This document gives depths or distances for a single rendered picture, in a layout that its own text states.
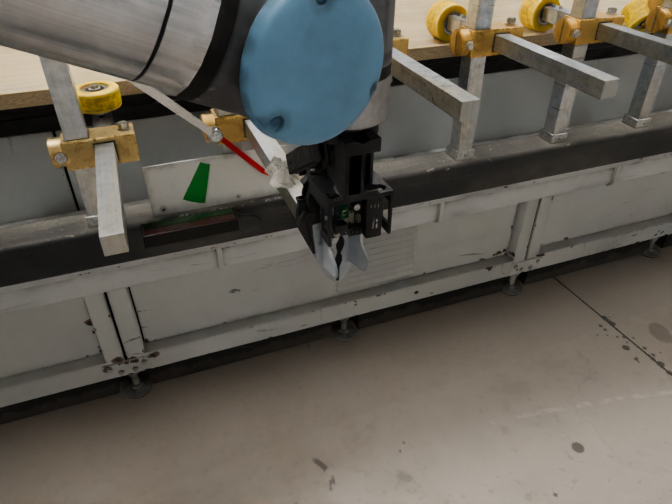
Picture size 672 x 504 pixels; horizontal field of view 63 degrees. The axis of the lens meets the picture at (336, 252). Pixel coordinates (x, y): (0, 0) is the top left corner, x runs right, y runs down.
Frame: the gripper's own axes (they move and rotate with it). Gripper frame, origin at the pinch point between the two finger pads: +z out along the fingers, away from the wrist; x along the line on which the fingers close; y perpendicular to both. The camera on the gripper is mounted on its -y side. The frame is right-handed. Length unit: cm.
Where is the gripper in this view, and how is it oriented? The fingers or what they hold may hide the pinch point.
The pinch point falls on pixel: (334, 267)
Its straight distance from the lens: 67.3
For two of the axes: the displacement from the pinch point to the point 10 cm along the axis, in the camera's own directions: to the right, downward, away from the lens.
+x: 9.3, -2.1, 3.1
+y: 3.7, 5.4, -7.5
